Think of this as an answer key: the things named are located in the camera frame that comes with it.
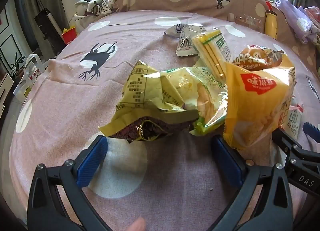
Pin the orange brown bun packet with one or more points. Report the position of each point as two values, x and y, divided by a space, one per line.
257 57

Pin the pink polka dot bedsheet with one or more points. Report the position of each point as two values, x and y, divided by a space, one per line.
75 96

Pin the potted plant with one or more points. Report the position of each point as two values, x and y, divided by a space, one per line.
16 67

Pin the yellow orange snack packet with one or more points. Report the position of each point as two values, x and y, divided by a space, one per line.
252 111

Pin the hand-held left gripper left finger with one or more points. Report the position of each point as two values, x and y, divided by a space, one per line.
92 158

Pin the white grey snack packet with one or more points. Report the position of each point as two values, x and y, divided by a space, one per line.
172 30

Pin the white barcode snack packet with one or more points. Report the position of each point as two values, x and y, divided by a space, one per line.
186 42

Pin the pink orange cloth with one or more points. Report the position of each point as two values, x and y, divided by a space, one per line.
313 12

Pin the red fries box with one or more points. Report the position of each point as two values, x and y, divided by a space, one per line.
68 36

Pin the dark purple snack packet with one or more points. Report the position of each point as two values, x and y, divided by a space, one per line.
150 128

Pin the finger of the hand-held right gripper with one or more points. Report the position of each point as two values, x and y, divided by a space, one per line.
285 142
312 132

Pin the yellow bottle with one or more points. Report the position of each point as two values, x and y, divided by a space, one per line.
271 24

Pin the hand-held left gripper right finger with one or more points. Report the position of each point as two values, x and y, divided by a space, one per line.
226 161

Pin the white black striped cloth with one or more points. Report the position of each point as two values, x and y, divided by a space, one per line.
95 5

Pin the olive yellow snack packet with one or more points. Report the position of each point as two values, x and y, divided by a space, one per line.
140 88

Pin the black upright vacuum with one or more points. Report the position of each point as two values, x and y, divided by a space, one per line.
45 20

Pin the clear plastic bottle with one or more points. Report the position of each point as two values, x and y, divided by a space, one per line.
243 18

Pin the person's left hand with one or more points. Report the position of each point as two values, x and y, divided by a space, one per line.
136 224

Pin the white snack packet pink trim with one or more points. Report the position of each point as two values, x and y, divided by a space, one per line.
295 121

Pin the purple dotted cloth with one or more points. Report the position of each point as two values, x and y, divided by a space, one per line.
296 18

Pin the white carrier bag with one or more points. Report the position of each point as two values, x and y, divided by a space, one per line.
31 75

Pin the yellow green cracker packet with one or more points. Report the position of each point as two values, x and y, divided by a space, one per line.
212 50

